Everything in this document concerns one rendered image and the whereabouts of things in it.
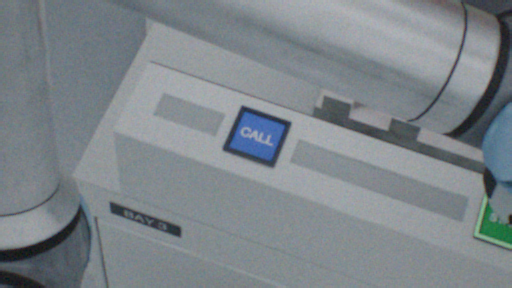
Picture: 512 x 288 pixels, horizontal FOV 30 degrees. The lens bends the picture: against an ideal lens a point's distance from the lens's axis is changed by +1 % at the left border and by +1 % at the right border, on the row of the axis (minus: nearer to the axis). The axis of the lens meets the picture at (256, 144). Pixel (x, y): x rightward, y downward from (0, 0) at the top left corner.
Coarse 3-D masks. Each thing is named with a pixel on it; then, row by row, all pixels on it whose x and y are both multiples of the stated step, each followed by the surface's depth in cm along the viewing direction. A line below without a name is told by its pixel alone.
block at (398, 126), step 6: (396, 120) 106; (402, 120) 106; (390, 126) 108; (396, 126) 107; (402, 126) 107; (408, 126) 107; (414, 126) 106; (396, 132) 108; (402, 132) 108; (408, 132) 108; (414, 132) 107; (414, 138) 108
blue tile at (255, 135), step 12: (240, 120) 98; (252, 120) 98; (264, 120) 98; (240, 132) 97; (252, 132) 98; (264, 132) 98; (276, 132) 98; (240, 144) 97; (252, 144) 97; (264, 144) 97; (276, 144) 97; (264, 156) 96
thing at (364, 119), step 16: (320, 96) 110; (320, 112) 110; (352, 112) 110; (368, 112) 110; (352, 128) 111; (368, 128) 110; (384, 128) 109; (400, 144) 110; (416, 144) 109; (432, 144) 108; (448, 144) 108; (464, 144) 108; (448, 160) 109; (464, 160) 108; (480, 160) 108
